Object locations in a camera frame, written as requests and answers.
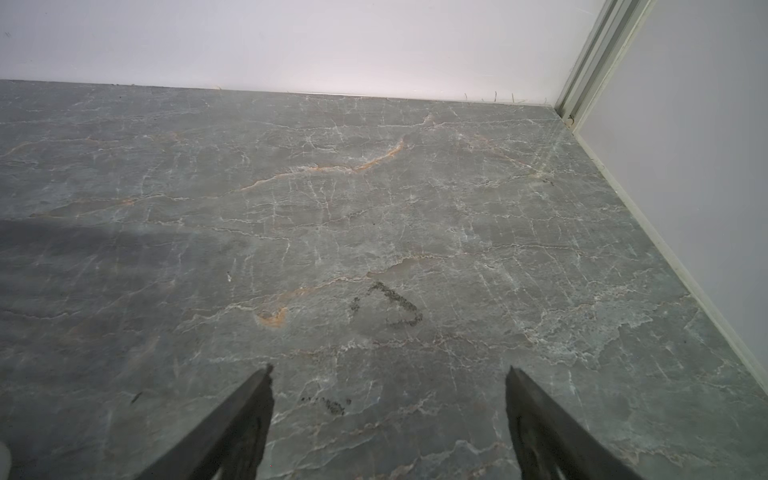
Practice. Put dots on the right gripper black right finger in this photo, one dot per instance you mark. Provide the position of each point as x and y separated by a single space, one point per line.
548 442

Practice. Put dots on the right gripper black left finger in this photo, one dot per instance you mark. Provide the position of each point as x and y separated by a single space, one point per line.
229 443

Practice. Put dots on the aluminium corner frame post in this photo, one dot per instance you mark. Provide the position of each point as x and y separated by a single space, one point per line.
606 43

